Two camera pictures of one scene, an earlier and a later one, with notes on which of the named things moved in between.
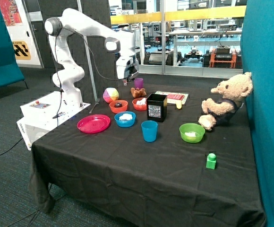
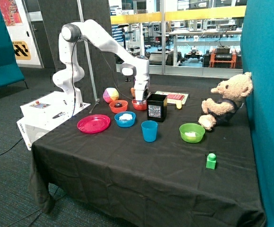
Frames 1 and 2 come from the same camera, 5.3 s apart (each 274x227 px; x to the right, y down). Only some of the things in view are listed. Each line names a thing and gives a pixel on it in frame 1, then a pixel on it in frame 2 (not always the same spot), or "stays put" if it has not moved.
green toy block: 211,161 stays put
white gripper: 127,67 → 141,86
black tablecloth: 140,157 stays put
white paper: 125,116 stays put
